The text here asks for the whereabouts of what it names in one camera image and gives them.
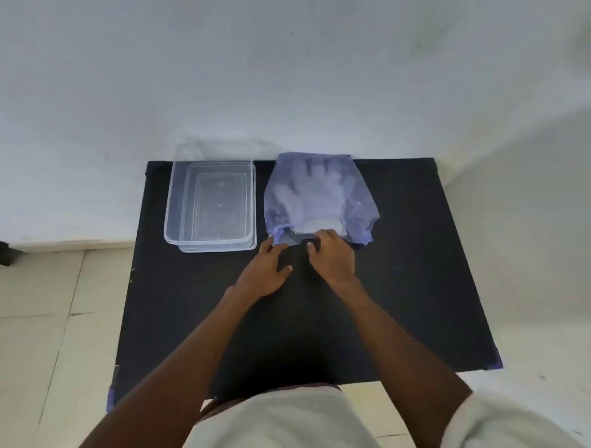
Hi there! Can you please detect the person's right hand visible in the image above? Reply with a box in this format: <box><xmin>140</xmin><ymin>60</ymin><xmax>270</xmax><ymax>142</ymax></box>
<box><xmin>306</xmin><ymin>229</ymin><xmax>362</xmax><ymax>292</ymax></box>

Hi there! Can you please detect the person's left hand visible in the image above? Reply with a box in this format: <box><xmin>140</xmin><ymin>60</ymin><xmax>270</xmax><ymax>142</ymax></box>
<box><xmin>225</xmin><ymin>236</ymin><xmax>294</xmax><ymax>301</ymax></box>

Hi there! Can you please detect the blue translucent plastic bag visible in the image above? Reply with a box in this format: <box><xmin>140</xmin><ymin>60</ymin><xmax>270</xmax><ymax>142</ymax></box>
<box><xmin>263</xmin><ymin>152</ymin><xmax>381</xmax><ymax>246</ymax></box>

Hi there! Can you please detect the translucent white glove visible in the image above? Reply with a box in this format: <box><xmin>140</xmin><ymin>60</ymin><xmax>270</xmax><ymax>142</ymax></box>
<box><xmin>275</xmin><ymin>159</ymin><xmax>348</xmax><ymax>237</ymax></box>

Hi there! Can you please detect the clear plastic container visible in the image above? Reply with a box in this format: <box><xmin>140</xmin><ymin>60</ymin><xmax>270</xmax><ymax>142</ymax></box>
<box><xmin>163</xmin><ymin>142</ymin><xmax>258</xmax><ymax>254</ymax></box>

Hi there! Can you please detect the person's right forearm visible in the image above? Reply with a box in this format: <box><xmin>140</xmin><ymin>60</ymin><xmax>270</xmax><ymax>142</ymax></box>
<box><xmin>330</xmin><ymin>276</ymin><xmax>474</xmax><ymax>448</ymax></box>

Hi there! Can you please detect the person's left forearm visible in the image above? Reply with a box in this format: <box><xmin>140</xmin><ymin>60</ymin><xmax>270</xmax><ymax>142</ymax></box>
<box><xmin>78</xmin><ymin>286</ymin><xmax>259</xmax><ymax>448</ymax></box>

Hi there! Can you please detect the white shirt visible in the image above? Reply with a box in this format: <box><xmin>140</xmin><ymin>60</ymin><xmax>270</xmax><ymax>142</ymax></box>
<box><xmin>182</xmin><ymin>383</ymin><xmax>585</xmax><ymax>448</ymax></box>

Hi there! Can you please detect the dark wooden furniture base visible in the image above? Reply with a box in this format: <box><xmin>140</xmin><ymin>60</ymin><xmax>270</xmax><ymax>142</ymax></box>
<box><xmin>0</xmin><ymin>241</ymin><xmax>25</xmax><ymax>267</ymax></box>

